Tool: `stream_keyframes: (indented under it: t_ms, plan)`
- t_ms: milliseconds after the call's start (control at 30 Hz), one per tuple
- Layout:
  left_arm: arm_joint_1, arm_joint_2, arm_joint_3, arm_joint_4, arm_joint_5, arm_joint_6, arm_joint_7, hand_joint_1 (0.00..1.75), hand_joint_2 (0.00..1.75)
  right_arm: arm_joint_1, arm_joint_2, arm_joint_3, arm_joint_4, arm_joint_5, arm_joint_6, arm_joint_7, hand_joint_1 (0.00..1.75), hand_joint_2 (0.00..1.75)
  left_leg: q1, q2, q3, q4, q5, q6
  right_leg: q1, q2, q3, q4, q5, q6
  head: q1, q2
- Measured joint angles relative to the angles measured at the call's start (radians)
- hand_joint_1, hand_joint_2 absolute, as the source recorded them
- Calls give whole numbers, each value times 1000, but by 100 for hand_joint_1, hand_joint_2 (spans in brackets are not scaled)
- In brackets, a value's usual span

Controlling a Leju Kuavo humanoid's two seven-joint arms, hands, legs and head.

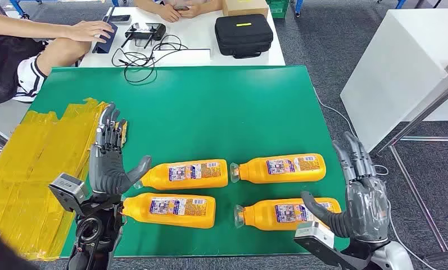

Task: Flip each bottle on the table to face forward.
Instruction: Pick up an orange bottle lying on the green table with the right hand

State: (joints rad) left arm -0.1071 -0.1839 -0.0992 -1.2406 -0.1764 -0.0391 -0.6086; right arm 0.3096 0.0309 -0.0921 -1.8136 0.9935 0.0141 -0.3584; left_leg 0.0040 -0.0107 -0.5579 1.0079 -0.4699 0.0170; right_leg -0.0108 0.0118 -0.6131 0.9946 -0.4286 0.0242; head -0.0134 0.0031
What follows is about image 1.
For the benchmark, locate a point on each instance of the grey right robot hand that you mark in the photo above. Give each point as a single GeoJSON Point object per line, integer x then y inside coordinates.
{"type": "Point", "coordinates": [365, 212]}

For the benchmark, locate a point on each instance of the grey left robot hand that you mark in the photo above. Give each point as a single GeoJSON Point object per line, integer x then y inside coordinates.
{"type": "Point", "coordinates": [106, 167]}

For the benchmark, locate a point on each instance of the orange detergent bottle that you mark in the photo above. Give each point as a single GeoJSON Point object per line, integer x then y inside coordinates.
{"type": "Point", "coordinates": [261, 220]}
{"type": "Point", "coordinates": [253, 173]}
{"type": "Point", "coordinates": [216, 180]}
{"type": "Point", "coordinates": [141, 212]}

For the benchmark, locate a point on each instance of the black remote controller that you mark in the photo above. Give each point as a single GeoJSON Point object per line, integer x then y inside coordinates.
{"type": "Point", "coordinates": [145, 31]}

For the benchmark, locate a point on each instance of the yellow plastic sheet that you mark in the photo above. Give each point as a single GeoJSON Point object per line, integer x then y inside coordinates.
{"type": "Point", "coordinates": [22, 167]}

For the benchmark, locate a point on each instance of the green table mat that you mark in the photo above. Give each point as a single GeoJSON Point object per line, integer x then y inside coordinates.
{"type": "Point", "coordinates": [208, 111]}

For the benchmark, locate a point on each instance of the white side table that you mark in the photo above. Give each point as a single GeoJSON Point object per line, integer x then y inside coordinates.
{"type": "Point", "coordinates": [0, 115]}

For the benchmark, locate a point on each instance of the dark blue tablet case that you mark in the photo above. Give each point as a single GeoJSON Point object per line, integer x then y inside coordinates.
{"type": "Point", "coordinates": [106, 44]}

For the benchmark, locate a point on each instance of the dark robot torso edge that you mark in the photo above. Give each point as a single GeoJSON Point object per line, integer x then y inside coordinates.
{"type": "Point", "coordinates": [0, 253]}

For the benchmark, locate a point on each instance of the black smartphone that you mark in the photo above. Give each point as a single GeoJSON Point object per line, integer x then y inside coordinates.
{"type": "Point", "coordinates": [118, 18]}

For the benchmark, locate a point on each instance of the white cabinet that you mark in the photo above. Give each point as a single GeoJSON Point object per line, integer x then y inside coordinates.
{"type": "Point", "coordinates": [402, 67]}

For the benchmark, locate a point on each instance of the black carrying case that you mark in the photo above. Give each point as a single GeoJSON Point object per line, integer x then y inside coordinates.
{"type": "Point", "coordinates": [242, 37]}

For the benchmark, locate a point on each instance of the cardboard box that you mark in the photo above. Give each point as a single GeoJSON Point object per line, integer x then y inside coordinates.
{"type": "Point", "coordinates": [246, 7]}

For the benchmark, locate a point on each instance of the blue metal rack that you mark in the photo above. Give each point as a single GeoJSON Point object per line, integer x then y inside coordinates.
{"type": "Point", "coordinates": [299, 7]}

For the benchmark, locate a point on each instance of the green plastic crate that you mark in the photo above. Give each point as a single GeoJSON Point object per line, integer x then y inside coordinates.
{"type": "Point", "coordinates": [277, 9]}

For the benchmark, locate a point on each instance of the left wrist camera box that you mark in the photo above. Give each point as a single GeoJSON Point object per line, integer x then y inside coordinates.
{"type": "Point", "coordinates": [69, 190]}

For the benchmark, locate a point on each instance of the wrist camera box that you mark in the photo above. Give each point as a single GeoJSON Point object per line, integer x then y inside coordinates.
{"type": "Point", "coordinates": [313, 233]}
{"type": "Point", "coordinates": [69, 190]}

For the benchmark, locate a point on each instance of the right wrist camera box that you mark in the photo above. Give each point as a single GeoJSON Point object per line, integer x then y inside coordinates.
{"type": "Point", "coordinates": [313, 233]}

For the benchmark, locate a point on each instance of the blue metal frame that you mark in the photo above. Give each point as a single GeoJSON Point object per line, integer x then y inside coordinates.
{"type": "Point", "coordinates": [19, 7]}

